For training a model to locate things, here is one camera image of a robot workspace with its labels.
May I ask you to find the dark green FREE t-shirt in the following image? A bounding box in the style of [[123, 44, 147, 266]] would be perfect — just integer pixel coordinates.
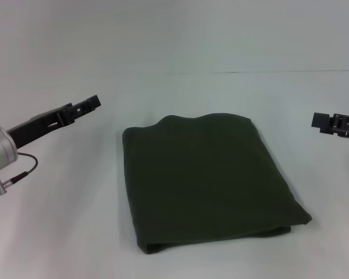
[[122, 113, 312, 256]]

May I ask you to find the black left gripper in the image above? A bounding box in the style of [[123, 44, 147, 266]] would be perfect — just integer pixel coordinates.
[[6, 94, 102, 149]]

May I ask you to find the left gripper connector cable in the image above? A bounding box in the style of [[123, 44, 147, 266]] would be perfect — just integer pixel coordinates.
[[0, 153, 38, 196]]

